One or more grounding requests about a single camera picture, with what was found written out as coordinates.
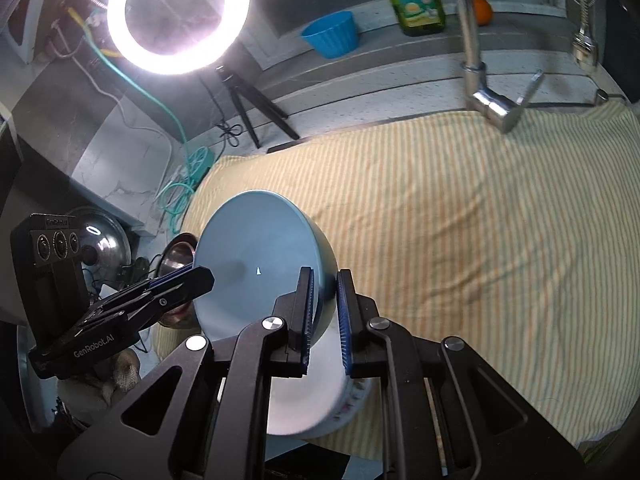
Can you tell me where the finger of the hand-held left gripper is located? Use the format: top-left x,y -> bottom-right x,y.
90,266 -> 196,311
125,266 -> 216,331

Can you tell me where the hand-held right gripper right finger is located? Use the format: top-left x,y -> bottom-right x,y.
336,269 -> 587,480

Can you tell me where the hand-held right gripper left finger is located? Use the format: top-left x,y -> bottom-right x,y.
57,266 -> 316,480

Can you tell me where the light blue bowl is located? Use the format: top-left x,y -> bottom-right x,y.
192,190 -> 337,356

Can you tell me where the plain white plate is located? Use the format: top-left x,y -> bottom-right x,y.
265,330 -> 351,437

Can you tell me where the person's left hand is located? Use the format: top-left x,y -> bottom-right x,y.
57,349 -> 142,401

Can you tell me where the red pot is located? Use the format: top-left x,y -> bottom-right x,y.
159,232 -> 200,328

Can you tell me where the steel pot lid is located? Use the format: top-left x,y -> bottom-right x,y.
65,206 -> 132,281

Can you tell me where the striped yellow cloth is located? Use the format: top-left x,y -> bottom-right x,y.
152,102 -> 640,461

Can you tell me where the blue plastic cup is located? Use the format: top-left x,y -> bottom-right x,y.
300,10 -> 361,59

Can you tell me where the chrome faucet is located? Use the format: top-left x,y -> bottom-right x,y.
442,0 -> 546,133

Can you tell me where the orange fruit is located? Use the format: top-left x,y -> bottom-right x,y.
472,0 -> 495,27

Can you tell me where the black cable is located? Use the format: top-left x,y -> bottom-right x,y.
202,75 -> 242,150

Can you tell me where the green cable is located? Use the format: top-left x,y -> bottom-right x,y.
67,7 -> 216,233

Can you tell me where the white cable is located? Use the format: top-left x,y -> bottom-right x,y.
50,25 -> 173,196

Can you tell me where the ring light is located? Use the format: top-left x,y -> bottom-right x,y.
106,0 -> 251,75

